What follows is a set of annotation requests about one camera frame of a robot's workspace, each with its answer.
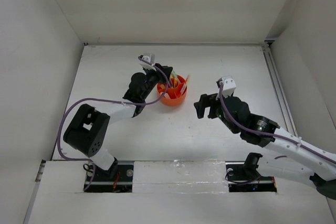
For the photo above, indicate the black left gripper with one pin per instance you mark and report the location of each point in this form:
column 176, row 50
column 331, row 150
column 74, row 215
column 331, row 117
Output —
column 158, row 74

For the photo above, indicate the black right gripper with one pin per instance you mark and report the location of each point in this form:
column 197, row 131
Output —
column 206, row 100

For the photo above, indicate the thin yellow highlighter pen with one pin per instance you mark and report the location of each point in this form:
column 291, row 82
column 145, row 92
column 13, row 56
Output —
column 183, row 86

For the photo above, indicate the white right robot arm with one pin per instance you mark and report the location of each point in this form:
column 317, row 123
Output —
column 300, row 161

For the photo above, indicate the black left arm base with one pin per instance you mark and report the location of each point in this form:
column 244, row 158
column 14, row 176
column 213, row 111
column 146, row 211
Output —
column 121, row 180

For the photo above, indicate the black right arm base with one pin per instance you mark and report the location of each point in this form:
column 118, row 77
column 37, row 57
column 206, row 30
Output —
column 243, row 177

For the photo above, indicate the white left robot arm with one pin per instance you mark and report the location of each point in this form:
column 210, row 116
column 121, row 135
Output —
column 87, row 129

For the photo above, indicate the orange round divided container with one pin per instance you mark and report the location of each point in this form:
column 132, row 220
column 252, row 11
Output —
column 177, row 95

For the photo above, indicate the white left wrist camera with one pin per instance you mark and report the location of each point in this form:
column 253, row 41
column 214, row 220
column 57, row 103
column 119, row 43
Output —
column 147, row 62

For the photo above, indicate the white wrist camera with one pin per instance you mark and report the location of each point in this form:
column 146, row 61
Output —
column 229, row 85
column 147, row 62

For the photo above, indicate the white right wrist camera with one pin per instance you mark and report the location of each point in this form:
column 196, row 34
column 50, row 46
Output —
column 229, row 85

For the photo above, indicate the aluminium side rail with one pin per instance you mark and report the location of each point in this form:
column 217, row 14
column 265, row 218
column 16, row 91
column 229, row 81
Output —
column 279, row 91

